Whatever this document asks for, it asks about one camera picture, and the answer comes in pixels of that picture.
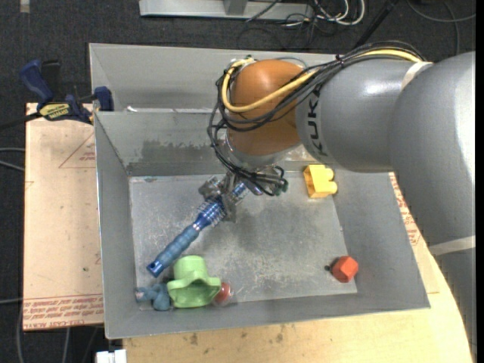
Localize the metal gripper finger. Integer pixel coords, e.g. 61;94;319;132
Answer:
198;176;225;203
222;194;239;225

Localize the blue brush with clear bristles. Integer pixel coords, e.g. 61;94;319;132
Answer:
146;181;249;278

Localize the grey metal bin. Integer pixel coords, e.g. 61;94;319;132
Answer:
88;42;432;340

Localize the red ball in clear shell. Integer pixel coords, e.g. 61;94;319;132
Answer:
213;281;235;308

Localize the light green plastic cup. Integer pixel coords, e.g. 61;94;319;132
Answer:
166;255;222;310

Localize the yellow toy building block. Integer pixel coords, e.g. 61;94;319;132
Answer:
302;163;339;199

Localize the blue toy animal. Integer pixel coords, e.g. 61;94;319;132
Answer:
135;282;174;312

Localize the red-orange hexagonal block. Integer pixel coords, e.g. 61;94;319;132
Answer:
330;256;360;284

